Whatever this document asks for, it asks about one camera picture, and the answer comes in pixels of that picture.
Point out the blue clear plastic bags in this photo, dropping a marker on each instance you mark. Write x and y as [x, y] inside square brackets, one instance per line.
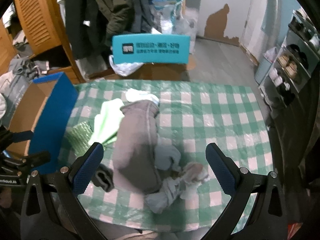
[173, 17]

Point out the grey printed tote bag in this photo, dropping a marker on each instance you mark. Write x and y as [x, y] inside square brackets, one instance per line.
[13, 88]

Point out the light grey socks bundle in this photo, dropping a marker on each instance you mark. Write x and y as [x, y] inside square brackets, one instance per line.
[178, 182]

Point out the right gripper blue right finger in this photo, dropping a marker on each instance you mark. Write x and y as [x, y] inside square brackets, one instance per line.
[224, 168]

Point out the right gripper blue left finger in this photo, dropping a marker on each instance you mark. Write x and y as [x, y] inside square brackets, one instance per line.
[84, 168]

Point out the wooden louvered cabinet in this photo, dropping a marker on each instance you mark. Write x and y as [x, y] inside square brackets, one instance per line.
[44, 29]

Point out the hanging dark jackets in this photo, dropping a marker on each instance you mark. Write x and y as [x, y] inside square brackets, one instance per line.
[91, 24]

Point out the white plastic bag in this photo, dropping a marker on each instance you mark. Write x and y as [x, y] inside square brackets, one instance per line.
[124, 69]

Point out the cardboard box with blue rim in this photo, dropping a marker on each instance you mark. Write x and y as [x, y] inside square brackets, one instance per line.
[44, 109]

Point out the light green cloth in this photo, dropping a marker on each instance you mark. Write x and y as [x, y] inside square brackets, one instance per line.
[107, 122]

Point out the brown cardboard box on floor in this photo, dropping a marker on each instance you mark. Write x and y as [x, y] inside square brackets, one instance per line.
[152, 71]

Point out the white and blue cloth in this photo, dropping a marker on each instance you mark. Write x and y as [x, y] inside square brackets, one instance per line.
[133, 95]

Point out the dark grey sock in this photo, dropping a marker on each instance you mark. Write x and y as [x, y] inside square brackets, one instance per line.
[103, 178]

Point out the large grey cloth garment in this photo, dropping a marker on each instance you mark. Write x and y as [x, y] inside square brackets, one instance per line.
[133, 155]

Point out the teal box with text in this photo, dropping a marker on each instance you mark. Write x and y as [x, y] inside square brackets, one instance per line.
[151, 48]

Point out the green sparkly mesh cloth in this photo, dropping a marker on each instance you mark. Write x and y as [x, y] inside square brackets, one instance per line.
[78, 137]

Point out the green checkered tablecloth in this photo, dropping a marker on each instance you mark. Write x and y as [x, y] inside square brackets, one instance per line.
[191, 116]

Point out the metal shoe rack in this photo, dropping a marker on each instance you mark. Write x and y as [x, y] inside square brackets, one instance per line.
[292, 64]

